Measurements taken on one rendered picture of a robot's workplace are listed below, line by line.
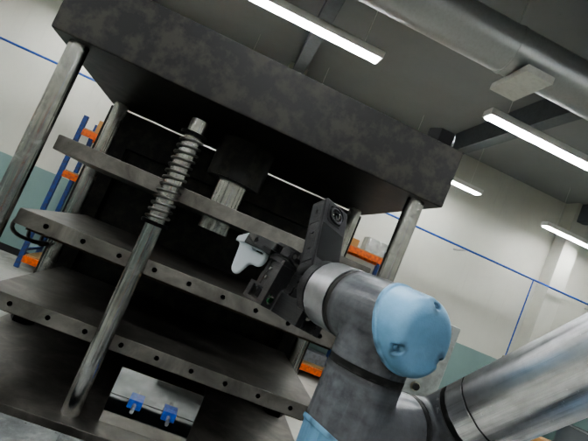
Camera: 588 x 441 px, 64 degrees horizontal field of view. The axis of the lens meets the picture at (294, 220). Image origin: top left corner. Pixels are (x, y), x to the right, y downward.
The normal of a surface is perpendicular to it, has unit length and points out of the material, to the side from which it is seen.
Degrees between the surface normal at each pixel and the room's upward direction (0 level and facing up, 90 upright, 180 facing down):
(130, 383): 90
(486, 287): 90
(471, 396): 87
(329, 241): 61
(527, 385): 104
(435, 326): 90
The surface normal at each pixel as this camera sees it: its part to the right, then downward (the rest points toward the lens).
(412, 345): 0.51, 0.13
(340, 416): -0.30, -0.22
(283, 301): -0.72, -0.50
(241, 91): 0.17, -0.02
